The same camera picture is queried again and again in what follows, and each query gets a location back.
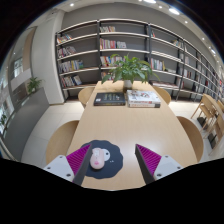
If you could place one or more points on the thin white book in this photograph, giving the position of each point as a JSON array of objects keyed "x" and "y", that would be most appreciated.
[{"x": 144, "y": 105}]

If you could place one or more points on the green potted plant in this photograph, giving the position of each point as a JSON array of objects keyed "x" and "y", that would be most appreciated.
[{"x": 130, "y": 68}]

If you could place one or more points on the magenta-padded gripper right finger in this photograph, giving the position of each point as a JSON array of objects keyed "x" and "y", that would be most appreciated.
[{"x": 166, "y": 166}]

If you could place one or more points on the pink white computer mouse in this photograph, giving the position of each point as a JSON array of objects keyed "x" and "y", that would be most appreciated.
[{"x": 97, "y": 158}]

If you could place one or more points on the grey bookshelf unit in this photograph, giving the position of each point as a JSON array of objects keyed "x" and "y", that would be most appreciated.
[{"x": 133, "y": 43}]

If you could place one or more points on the small green floor plant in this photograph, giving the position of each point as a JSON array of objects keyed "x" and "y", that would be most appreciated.
[{"x": 34, "y": 85}]

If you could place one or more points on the black book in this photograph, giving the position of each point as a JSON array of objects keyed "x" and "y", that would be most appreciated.
[{"x": 109, "y": 99}]

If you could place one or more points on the dark cartoon-eyed mouse pad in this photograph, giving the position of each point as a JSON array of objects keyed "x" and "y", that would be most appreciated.
[{"x": 113, "y": 163}]

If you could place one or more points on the wooden tables and chairs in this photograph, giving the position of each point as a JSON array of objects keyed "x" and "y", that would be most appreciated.
[{"x": 208, "y": 111}]

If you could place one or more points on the ceiling lights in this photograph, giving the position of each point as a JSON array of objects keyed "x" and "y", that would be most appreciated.
[{"x": 174, "y": 11}]

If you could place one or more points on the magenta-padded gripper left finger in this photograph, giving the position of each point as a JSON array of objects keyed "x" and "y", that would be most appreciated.
[{"x": 60, "y": 166}]

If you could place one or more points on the thick white book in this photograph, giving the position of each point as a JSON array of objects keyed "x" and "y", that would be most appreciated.
[{"x": 143, "y": 96}]

